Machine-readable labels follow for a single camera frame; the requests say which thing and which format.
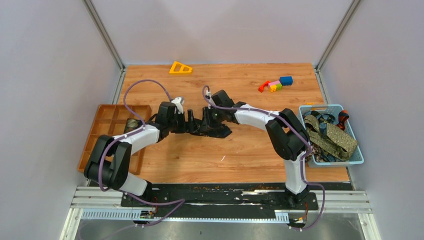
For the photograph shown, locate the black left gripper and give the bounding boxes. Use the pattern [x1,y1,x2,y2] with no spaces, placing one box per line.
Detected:
[167,109,199,134]

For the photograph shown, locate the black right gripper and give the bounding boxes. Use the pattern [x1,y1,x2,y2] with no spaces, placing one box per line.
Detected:
[200,106,225,133]

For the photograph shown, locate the black tie with gold pattern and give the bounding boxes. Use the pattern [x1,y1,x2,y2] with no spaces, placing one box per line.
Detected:
[189,123,232,139]

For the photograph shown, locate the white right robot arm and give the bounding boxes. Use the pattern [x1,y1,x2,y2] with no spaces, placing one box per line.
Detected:
[200,85,312,209]

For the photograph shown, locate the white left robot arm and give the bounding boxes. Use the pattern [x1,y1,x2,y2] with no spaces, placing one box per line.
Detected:
[83,102,201,207]

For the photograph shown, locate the rolled dark patterned tie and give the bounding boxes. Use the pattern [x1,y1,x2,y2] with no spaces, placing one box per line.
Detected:
[123,118,143,134]

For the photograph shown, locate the yellow triangular plastic piece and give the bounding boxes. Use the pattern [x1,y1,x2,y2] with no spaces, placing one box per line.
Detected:
[168,61,193,75]

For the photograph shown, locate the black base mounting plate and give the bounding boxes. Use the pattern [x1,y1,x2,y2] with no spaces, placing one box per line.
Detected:
[120,180,354,220]

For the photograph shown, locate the orange wooden compartment tray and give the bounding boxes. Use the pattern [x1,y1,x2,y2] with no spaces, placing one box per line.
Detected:
[77,104,152,175]

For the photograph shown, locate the colourful toy block assembly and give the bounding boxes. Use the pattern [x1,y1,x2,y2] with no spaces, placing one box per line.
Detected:
[258,76,294,93]

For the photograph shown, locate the brown patterned tie end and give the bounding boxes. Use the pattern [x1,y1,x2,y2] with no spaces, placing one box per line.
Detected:
[305,144,324,163]

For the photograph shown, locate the blue and red tie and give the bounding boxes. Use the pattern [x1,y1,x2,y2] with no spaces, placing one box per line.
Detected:
[310,110,350,133]

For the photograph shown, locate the light blue plastic basket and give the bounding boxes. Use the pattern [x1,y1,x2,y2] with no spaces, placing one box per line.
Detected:
[297,104,365,168]

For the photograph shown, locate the olive green patterned tie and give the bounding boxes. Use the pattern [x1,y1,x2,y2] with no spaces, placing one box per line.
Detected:
[303,114,358,163]

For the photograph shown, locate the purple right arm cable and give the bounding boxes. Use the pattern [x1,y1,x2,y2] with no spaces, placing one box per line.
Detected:
[202,85,326,232]

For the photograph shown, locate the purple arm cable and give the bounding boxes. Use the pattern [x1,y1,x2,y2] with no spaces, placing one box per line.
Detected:
[202,85,326,232]
[97,79,186,228]

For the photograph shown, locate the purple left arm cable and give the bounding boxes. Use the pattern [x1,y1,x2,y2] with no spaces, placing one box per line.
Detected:
[97,79,186,228]

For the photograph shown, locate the aluminium frame rail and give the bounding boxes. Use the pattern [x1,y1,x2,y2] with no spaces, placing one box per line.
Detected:
[70,185,372,224]

